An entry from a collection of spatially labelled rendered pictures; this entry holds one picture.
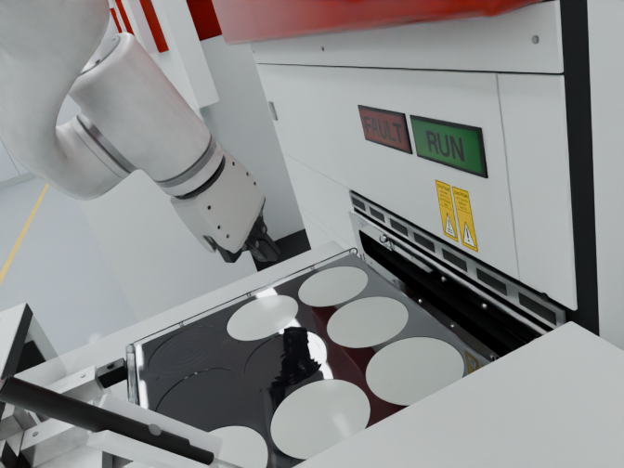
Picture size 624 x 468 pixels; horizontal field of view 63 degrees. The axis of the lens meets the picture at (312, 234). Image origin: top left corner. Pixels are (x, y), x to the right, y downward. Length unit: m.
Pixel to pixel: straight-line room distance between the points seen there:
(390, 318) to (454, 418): 0.24
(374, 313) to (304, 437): 0.20
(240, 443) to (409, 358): 0.19
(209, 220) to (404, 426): 0.32
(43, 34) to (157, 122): 0.16
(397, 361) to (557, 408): 0.20
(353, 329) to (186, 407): 0.21
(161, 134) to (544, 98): 0.35
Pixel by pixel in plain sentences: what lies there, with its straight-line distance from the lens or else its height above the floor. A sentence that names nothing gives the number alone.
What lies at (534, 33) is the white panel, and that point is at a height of 1.20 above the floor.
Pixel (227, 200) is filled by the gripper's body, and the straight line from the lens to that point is 0.61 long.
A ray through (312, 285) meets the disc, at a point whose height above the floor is 0.90.
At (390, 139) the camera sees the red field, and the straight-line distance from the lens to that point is 0.63.
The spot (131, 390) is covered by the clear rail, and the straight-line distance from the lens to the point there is 0.68.
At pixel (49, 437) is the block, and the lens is 0.68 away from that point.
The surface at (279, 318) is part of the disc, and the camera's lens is 0.69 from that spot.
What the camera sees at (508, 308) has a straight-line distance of 0.54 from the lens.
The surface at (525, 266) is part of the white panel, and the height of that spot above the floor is 1.00.
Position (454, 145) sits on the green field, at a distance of 0.51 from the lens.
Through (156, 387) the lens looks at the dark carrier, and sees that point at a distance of 0.66.
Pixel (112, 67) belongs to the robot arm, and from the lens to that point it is 0.51.
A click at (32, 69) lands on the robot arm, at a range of 0.44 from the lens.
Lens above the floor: 1.26
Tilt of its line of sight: 24 degrees down
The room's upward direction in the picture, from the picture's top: 17 degrees counter-clockwise
